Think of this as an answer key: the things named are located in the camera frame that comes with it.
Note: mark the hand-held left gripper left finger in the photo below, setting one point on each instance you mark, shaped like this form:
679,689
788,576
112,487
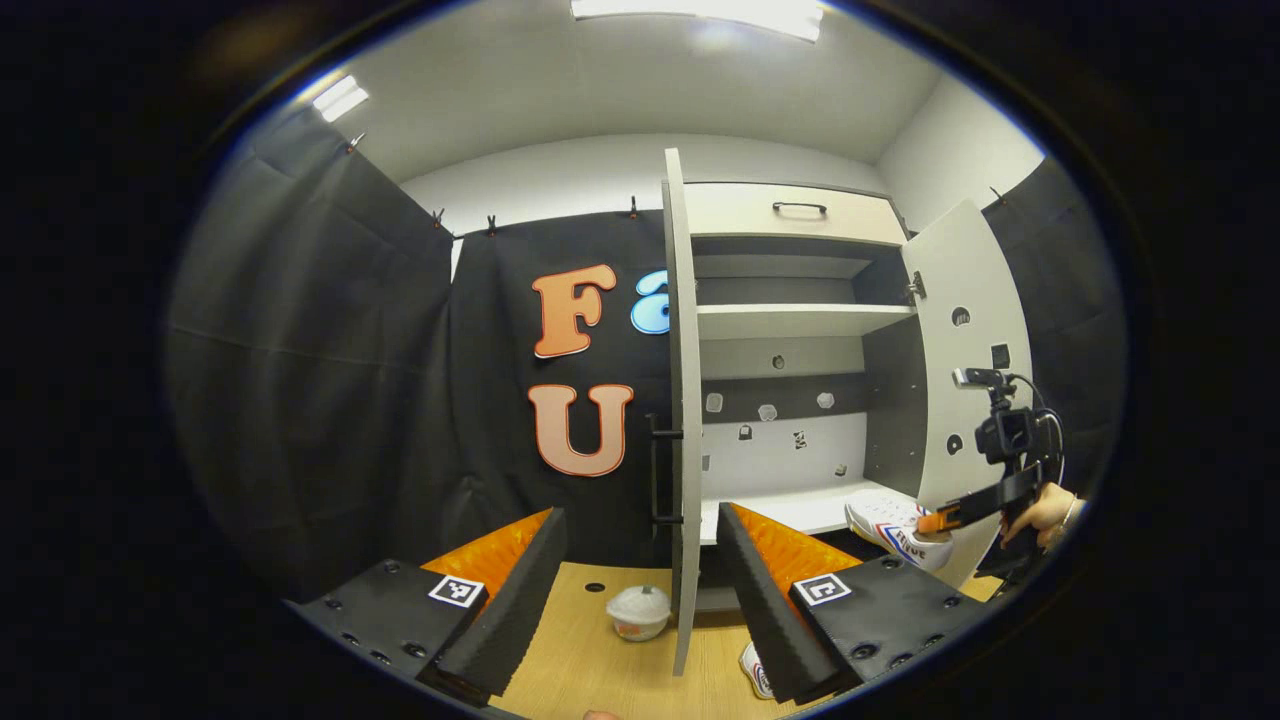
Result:
510,610

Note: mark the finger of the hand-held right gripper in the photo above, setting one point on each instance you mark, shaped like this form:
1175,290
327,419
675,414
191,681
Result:
985,500

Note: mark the white lidded bowl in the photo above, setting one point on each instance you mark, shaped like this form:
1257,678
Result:
638,610

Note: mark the white shoe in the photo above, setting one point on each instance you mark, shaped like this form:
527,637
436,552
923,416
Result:
885,520
752,668

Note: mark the cream cabinet drawer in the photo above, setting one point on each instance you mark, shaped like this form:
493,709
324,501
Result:
730,212

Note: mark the metal door hinge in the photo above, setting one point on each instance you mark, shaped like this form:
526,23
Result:
915,287

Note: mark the black backdrop cloth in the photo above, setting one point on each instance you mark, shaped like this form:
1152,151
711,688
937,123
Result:
1080,300
300,350
490,400

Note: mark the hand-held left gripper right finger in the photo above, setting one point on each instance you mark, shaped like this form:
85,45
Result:
765,610

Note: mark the white shoe cabinet door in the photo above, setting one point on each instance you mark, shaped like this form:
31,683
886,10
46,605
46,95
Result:
985,290
683,350

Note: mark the long ceiling light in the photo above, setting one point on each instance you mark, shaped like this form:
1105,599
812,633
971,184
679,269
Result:
700,10
340,98

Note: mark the white shoe cabinet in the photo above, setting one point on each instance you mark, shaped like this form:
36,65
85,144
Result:
895,400

